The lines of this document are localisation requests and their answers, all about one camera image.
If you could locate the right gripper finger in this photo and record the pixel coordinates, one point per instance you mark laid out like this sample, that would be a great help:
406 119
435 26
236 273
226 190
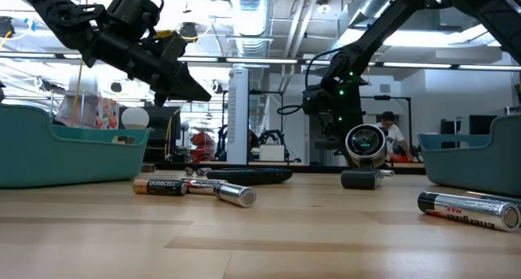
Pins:
334 140

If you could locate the silver battery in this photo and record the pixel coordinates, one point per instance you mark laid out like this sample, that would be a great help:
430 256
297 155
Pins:
386 173

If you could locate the small grey battery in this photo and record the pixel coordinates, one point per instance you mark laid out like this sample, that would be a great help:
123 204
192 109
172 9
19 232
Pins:
203 171

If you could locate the Energizer Max battery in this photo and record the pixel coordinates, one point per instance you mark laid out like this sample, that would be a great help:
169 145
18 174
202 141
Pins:
199 186
468 210
238 195

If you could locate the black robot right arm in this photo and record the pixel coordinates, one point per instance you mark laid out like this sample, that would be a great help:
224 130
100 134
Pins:
386 23

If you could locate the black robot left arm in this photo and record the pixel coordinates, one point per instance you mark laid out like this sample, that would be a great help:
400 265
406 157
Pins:
61 14

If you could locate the black monitor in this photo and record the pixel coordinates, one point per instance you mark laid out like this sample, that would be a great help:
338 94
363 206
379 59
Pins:
481 124
163 124
449 126

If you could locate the table lamp with round bulb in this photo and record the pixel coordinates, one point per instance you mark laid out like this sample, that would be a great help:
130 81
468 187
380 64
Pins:
135 117

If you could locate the round-faced device on black stand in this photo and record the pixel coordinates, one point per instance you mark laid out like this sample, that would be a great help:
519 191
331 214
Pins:
360 179

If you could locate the board with colourful pictures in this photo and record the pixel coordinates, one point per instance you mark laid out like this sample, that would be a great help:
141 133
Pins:
108 114

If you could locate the red equipment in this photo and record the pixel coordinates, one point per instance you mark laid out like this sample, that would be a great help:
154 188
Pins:
202 142

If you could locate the white perforated tower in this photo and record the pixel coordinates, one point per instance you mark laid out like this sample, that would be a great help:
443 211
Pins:
238 114

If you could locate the person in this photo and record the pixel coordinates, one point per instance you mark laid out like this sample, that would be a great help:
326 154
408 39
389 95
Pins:
392 136

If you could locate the white box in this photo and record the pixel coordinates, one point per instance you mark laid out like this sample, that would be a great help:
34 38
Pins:
272 153

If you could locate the copper-ended battery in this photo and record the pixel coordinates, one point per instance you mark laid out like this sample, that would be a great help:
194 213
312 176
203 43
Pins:
189 171

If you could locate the black remote control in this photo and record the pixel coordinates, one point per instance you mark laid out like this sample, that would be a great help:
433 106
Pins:
248 176

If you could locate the teal plastic bin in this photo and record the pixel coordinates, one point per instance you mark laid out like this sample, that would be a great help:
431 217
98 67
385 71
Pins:
468 169
61 161

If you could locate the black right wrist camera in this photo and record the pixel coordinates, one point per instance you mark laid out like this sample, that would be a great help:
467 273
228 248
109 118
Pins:
313 100

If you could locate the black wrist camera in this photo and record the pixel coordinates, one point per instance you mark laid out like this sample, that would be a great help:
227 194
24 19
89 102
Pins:
130 8
313 100

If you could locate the black aluminium table frame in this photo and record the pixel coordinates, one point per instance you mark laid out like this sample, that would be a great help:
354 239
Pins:
317 168

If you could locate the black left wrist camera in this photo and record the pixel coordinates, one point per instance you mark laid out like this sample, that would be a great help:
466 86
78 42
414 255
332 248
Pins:
130 8

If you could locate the silver ventilation duct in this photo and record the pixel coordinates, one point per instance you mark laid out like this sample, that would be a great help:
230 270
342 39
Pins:
378 2
249 23

